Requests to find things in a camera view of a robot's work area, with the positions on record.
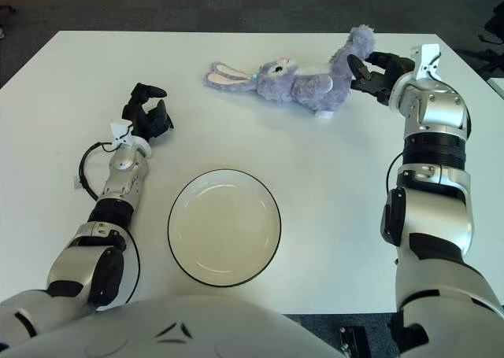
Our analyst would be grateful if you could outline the purple plush bunny doll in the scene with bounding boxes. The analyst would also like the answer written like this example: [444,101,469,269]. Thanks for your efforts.
[202,26,377,121]

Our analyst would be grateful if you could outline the white furniture corner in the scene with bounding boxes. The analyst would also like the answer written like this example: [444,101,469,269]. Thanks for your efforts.
[487,76,504,99]

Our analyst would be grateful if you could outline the black chair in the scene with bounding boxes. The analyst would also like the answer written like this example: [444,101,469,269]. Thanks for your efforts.
[458,0,504,74]

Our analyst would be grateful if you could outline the black metal floor stand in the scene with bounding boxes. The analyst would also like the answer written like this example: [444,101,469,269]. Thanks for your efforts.
[339,326,369,358]

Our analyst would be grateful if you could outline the silver robot torso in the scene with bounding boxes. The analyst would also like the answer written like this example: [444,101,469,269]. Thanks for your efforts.
[3,294,344,358]

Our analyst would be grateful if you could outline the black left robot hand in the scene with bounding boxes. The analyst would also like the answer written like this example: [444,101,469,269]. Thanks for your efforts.
[120,82,175,141]

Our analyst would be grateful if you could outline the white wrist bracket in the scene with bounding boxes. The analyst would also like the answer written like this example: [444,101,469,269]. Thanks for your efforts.
[109,120,133,149]
[409,44,441,82]

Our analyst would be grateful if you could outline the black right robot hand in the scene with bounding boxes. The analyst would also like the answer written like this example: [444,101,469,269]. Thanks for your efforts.
[347,50,417,107]

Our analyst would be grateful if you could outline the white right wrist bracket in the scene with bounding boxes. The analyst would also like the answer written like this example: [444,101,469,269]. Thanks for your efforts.
[409,44,441,82]

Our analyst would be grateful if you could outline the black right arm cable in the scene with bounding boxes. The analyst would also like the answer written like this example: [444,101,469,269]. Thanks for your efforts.
[385,62,473,201]

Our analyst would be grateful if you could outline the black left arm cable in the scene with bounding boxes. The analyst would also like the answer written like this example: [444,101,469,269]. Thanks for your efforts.
[78,139,142,308]

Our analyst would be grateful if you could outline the white plate with black rim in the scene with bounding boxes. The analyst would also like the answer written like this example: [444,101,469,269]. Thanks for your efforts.
[167,169,283,288]

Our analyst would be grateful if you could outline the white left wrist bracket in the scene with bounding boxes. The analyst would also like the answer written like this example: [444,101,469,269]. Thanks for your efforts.
[109,120,133,149]

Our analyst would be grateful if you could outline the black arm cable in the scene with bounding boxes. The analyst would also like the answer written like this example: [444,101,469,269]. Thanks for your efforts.
[385,62,473,201]
[78,139,142,308]

